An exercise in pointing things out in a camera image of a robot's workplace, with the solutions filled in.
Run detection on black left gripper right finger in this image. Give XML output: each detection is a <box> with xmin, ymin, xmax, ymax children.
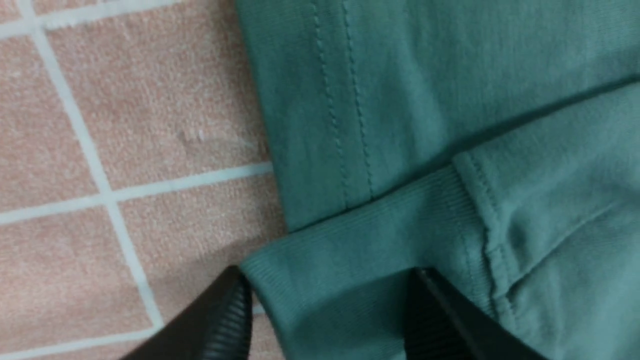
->
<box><xmin>403</xmin><ymin>268</ymin><xmax>544</xmax><ymax>360</ymax></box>

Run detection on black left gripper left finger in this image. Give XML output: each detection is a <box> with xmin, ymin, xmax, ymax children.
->
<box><xmin>123</xmin><ymin>266</ymin><xmax>254</xmax><ymax>360</ymax></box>

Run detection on green long-sleeve top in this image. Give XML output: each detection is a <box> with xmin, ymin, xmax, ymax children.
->
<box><xmin>237</xmin><ymin>0</ymin><xmax>639</xmax><ymax>360</ymax></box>

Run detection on pink checkered tablecloth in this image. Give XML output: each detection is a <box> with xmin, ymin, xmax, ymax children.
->
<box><xmin>1</xmin><ymin>0</ymin><xmax>286</xmax><ymax>360</ymax></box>

